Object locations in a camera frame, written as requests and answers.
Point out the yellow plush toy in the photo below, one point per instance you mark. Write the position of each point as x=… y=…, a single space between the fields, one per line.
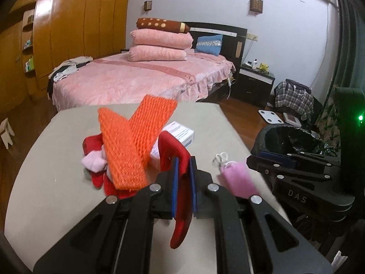
x=264 y=68

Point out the red knit glove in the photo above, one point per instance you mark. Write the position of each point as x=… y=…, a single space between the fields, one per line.
x=101 y=180
x=175 y=157

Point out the bed with pink cover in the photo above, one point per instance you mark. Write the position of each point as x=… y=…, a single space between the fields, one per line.
x=117 y=80

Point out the dark patterned curtain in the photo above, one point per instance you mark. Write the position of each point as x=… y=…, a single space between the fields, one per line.
x=349 y=68

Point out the white blue cardboard box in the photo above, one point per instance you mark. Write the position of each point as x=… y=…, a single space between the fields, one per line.
x=182 y=133

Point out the black trash bin with liner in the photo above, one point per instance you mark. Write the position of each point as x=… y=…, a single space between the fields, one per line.
x=283 y=139

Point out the brown dotted bolster pillow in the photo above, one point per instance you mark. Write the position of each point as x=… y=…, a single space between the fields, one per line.
x=162 y=24

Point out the wall lamp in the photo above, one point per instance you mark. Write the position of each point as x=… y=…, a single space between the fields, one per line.
x=147 y=6
x=256 y=6

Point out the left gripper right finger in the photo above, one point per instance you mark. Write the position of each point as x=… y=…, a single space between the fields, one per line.
x=250 y=235

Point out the wall socket plate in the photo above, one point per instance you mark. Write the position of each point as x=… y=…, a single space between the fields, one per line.
x=252 y=37

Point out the blue cushion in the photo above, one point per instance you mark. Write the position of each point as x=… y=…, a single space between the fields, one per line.
x=210 y=45

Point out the plaid shirt on chair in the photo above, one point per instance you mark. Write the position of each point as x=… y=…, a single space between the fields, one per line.
x=295 y=96

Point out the right wall lamp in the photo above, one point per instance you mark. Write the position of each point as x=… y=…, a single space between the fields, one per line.
x=256 y=6

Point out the clothes pile on bed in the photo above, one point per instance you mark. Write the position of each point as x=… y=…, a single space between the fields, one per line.
x=65 y=69

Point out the orange foam net sleeve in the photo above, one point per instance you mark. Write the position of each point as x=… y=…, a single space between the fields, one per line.
x=124 y=162
x=148 y=121

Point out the book on floor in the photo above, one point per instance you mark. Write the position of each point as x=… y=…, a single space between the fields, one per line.
x=292 y=120

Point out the black nightstand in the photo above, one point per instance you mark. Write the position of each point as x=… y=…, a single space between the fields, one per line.
x=252 y=86

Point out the black headboard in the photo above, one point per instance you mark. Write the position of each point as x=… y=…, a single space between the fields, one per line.
x=234 y=39

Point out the pink knotted sock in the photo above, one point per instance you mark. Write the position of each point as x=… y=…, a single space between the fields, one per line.
x=96 y=162

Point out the wooden wardrobe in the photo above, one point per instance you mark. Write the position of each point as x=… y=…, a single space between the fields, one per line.
x=38 y=35

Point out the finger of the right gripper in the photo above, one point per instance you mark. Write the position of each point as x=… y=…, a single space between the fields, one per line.
x=276 y=157
x=261 y=165

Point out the small white stool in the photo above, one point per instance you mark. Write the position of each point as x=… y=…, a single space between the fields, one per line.
x=6 y=133

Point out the white lotion bottle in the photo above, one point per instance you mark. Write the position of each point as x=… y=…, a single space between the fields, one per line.
x=254 y=63

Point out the left wall lamp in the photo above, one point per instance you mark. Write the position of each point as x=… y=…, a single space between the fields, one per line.
x=147 y=6

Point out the lower pink pillow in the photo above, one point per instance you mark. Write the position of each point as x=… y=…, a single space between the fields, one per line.
x=156 y=53

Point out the white bathroom scale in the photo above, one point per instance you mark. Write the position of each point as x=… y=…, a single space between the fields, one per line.
x=270 y=117

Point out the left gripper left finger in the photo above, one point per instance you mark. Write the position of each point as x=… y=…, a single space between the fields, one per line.
x=116 y=236

